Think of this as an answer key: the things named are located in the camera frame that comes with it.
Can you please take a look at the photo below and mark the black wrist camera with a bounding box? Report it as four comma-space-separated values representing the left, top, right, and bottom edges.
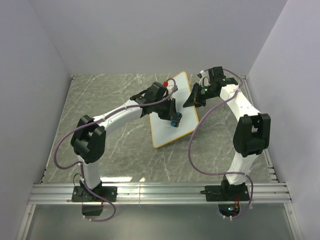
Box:
197, 66, 225, 86
144, 81, 167, 102

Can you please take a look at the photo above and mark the blue whiteboard eraser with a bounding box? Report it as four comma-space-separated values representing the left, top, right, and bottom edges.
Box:
170, 112, 183, 127

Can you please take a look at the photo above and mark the aluminium right side rail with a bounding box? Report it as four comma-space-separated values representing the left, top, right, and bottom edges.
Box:
241, 75, 279, 183

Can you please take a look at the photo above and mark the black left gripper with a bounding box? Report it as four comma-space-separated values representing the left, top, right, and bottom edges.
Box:
154, 97, 179, 123

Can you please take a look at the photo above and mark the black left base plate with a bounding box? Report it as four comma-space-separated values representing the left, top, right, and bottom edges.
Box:
71, 185, 118, 203

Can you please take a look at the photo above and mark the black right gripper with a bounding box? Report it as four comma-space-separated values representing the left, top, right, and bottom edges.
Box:
182, 83, 217, 110

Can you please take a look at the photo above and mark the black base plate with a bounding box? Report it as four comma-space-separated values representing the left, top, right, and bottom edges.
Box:
200, 185, 250, 202
71, 185, 118, 203

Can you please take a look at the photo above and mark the yellow framed whiteboard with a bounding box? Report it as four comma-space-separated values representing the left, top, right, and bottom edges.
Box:
149, 71, 199, 149

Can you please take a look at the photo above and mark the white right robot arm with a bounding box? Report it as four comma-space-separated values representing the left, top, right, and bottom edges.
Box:
183, 77, 271, 200

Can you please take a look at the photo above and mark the aluminium rail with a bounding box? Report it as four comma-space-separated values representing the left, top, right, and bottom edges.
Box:
241, 75, 279, 183
27, 182, 292, 205

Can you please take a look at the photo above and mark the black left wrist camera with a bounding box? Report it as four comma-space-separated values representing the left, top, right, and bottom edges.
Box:
144, 81, 167, 102

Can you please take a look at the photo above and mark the aluminium front rail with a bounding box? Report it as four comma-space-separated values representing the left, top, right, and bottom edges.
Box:
27, 182, 292, 205

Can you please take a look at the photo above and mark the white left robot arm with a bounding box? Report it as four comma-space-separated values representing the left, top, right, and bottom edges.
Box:
70, 90, 182, 201

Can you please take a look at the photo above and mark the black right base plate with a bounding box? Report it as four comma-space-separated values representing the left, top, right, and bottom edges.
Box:
200, 185, 250, 202

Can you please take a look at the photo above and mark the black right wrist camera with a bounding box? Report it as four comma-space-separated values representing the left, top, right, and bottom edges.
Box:
197, 66, 225, 86

